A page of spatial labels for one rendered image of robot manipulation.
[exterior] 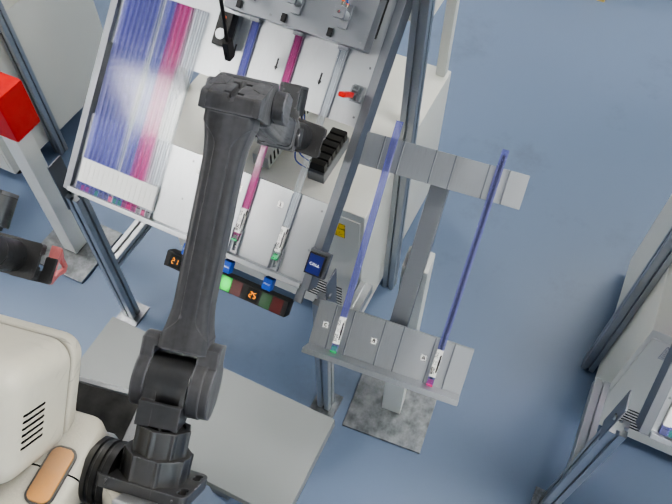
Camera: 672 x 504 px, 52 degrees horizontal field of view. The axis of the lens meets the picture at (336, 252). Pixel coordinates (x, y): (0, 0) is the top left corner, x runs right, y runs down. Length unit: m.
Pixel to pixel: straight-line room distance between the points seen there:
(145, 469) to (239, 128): 0.43
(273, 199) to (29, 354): 0.87
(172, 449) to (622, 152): 2.47
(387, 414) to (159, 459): 1.38
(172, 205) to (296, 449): 0.65
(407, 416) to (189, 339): 1.41
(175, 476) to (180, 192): 0.93
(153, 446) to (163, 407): 0.05
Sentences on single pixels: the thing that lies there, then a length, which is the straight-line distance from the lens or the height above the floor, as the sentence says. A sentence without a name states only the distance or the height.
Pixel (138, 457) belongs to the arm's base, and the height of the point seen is 1.23.
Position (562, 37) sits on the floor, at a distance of 3.53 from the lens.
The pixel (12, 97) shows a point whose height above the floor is 0.75.
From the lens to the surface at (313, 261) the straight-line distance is 1.53.
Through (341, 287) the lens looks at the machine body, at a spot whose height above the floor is 0.23.
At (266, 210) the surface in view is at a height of 0.81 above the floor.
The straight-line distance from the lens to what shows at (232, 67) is 1.67.
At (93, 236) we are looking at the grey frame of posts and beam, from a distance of 2.07.
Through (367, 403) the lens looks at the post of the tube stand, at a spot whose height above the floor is 0.01.
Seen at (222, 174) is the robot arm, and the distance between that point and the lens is 0.86.
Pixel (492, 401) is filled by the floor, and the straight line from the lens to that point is 2.30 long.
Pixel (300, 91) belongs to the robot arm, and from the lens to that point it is 1.37.
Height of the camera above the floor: 2.07
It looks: 55 degrees down
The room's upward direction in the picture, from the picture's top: straight up
